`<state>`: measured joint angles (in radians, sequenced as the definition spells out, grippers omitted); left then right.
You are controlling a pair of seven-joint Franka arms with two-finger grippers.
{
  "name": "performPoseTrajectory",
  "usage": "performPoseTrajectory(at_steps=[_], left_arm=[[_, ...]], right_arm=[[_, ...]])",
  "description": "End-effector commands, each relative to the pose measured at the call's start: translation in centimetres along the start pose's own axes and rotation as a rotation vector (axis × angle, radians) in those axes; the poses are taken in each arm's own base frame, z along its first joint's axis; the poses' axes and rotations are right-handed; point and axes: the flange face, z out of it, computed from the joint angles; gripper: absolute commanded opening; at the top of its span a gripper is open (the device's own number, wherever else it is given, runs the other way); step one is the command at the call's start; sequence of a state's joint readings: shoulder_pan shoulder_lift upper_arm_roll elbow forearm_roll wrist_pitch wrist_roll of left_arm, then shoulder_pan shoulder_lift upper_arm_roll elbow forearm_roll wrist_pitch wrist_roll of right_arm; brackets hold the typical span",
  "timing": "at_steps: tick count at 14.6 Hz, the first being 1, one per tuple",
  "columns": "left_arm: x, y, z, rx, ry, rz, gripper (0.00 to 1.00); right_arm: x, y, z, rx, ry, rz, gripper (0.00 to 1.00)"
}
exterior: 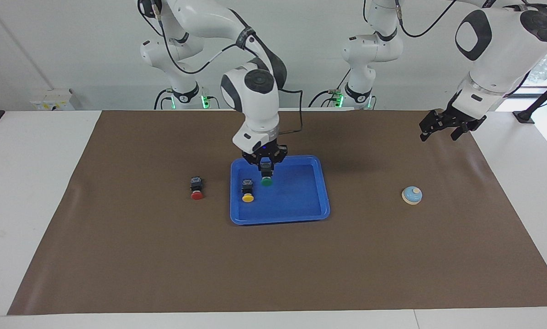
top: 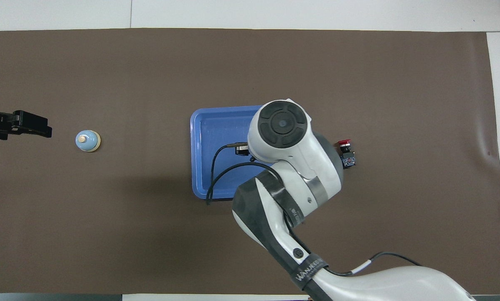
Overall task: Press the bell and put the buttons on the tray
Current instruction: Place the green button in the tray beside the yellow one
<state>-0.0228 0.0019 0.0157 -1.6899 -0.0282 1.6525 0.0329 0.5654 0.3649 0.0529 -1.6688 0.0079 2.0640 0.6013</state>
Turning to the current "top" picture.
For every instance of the blue plastic tray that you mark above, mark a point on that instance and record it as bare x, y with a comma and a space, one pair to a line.
216, 133

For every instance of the brown table mat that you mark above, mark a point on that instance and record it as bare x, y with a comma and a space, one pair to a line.
107, 242

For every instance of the red push button switch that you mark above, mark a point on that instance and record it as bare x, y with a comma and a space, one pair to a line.
348, 159

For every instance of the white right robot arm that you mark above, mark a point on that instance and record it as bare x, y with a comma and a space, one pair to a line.
291, 159

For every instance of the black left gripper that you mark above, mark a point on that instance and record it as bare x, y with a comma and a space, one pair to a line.
24, 120

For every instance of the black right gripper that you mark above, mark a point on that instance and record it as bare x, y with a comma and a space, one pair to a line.
242, 149

